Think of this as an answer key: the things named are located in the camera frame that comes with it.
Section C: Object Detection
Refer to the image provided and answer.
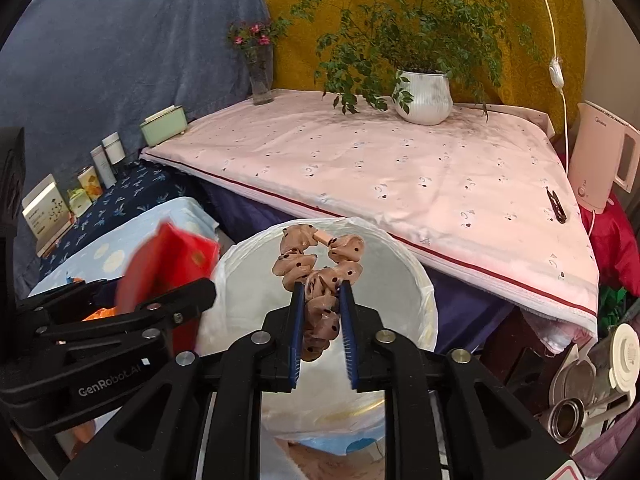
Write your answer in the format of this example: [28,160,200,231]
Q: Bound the pink polka-dot scrunchie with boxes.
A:
[271,225,366,362]

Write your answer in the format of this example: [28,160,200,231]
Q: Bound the orange plastic bag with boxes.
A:
[77,305,121,322]

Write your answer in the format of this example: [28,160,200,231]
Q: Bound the green cloth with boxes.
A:
[597,285,633,333]

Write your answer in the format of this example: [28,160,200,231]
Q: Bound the glass vase with pink flowers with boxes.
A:
[227,20,291,107]

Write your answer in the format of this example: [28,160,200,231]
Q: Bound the black thread snips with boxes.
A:
[546,187,568,224]

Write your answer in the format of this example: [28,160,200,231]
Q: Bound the white cosmetic tube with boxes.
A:
[90,146,117,188]

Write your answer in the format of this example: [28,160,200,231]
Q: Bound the pink electric kettle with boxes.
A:
[567,101,640,211]

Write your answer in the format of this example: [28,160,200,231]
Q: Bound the yellow printed can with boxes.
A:
[76,166,104,202]

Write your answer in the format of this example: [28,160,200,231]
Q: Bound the green plant in white pot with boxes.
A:
[290,0,541,126]

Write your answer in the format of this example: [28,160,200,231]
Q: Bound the white lined trash bin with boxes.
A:
[194,216,440,441]

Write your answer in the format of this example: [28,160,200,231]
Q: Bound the small green packet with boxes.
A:
[66,187,93,218]

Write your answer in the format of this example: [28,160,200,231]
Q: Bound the white cosmetic jar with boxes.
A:
[102,131,126,165]

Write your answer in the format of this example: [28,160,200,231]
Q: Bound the red paper packet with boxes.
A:
[114,221,221,356]

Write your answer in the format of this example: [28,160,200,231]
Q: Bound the white cable with switch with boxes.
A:
[527,0,571,176]

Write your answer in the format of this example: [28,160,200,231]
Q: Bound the red cloth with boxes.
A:
[587,190,640,298]

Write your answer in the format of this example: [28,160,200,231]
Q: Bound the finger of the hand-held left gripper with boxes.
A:
[16,281,101,326]
[35,277,217,358]

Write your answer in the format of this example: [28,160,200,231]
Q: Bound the steel cup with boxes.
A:
[547,397,584,443]

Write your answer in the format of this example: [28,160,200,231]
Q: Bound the navy floral cloth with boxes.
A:
[37,162,211,273]

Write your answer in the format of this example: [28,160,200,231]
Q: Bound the green tissue box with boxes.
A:
[139,105,188,148]

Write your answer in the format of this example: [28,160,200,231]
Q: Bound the white cardboard box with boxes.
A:
[21,174,75,258]

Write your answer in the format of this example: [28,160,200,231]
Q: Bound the light blue dotted cloth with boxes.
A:
[27,196,221,321]

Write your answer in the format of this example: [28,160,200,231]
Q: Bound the blue hanging towel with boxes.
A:
[0,0,268,286]

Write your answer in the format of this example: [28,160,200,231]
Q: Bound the pink printed tablecloth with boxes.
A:
[140,89,600,341]

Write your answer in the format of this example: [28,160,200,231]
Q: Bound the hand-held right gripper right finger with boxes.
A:
[336,280,573,480]

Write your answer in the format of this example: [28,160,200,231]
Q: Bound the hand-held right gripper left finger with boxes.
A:
[60,282,307,480]

